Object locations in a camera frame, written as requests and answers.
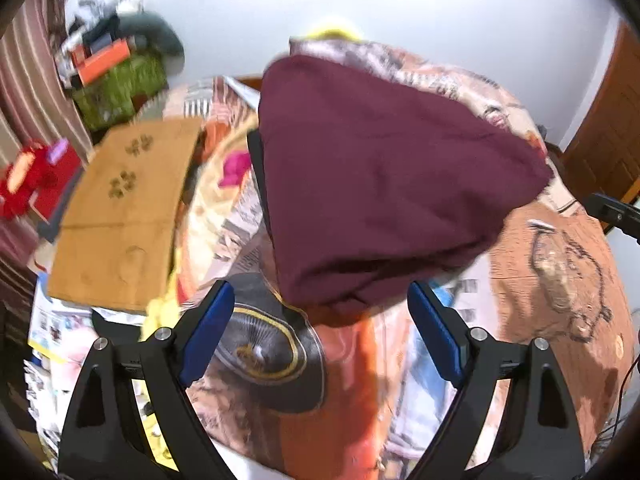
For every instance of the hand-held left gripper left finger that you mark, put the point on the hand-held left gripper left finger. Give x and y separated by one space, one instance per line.
210 330

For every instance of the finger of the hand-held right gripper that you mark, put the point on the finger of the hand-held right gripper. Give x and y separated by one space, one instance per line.
617 212

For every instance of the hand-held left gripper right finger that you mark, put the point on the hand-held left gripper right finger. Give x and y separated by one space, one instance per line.
435 330

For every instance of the maroon knit sweater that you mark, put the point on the maroon knit sweater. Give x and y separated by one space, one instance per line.
380 175

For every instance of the yellow cloth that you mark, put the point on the yellow cloth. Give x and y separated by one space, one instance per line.
160 310

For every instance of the wooden door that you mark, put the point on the wooden door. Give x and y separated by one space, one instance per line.
607 140

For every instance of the printed blanket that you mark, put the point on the printed blanket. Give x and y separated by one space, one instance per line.
540 285

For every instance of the brown cardboard sheet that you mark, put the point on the brown cardboard sheet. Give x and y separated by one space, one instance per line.
120 210

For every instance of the pile of printed papers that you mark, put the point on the pile of printed papers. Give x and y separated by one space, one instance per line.
50 330

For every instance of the pink cloth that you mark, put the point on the pink cloth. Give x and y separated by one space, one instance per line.
235 167

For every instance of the red plush toy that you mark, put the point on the red plush toy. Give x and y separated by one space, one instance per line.
35 175

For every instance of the green patterned box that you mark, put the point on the green patterned box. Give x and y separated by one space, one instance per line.
120 85

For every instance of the orange box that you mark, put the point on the orange box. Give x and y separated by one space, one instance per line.
100 62

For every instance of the grey plush cushion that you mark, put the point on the grey plush cushion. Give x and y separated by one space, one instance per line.
155 32

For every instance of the striped curtain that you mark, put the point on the striped curtain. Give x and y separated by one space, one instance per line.
25 85

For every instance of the yellow round object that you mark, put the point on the yellow round object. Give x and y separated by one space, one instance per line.
334 30

